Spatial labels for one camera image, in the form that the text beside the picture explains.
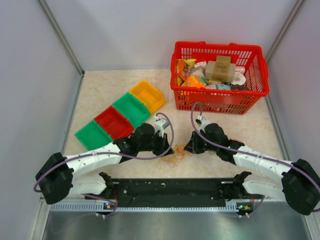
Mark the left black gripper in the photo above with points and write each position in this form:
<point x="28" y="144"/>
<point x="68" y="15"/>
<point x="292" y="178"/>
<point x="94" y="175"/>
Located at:
<point x="164" y="145"/>

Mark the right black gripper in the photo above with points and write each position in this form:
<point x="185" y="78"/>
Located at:
<point x="193" y="145"/>

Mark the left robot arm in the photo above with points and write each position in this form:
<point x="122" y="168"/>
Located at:
<point x="65" y="176"/>

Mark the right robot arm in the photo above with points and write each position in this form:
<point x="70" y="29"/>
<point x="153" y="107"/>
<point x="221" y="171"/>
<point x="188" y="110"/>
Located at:
<point x="296" y="183"/>

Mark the upper green plastic bin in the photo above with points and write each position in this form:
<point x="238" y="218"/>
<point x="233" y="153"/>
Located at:
<point x="132" y="109"/>

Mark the green plastic bin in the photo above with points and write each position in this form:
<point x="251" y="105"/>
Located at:
<point x="132" y="109"/>
<point x="92" y="136"/>

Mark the yellow plastic bin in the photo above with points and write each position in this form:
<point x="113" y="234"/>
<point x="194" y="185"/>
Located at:
<point x="149" y="95"/>

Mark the red plastic bin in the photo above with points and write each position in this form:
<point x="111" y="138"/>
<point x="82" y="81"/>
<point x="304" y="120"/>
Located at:
<point x="114" y="123"/>

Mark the orange snack box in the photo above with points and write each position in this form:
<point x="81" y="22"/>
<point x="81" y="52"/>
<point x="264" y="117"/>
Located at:
<point x="194" y="81"/>

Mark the lower green plastic bin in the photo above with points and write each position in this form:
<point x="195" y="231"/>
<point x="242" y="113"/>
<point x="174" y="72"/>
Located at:
<point x="92" y="136"/>

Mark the red plastic shopping basket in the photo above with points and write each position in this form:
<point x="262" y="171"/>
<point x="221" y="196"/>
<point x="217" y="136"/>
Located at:
<point x="236" y="102"/>

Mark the brown cardboard box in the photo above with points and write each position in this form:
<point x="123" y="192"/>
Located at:
<point x="221" y="69"/>

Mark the white tape roll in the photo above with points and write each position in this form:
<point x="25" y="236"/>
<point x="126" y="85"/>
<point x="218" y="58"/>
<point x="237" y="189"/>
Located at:
<point x="238" y="79"/>

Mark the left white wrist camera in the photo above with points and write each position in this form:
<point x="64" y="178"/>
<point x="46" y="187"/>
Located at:
<point x="160" y="125"/>

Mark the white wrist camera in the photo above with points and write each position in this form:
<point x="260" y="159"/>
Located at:
<point x="202" y="122"/>
<point x="160" y="125"/>

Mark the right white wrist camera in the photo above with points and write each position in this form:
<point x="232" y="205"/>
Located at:
<point x="202" y="122"/>

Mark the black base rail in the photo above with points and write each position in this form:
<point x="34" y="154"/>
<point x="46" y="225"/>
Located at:
<point x="174" y="192"/>

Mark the grey slotted cable duct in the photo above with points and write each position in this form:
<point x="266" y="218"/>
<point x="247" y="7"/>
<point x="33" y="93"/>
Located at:
<point x="105" y="207"/>

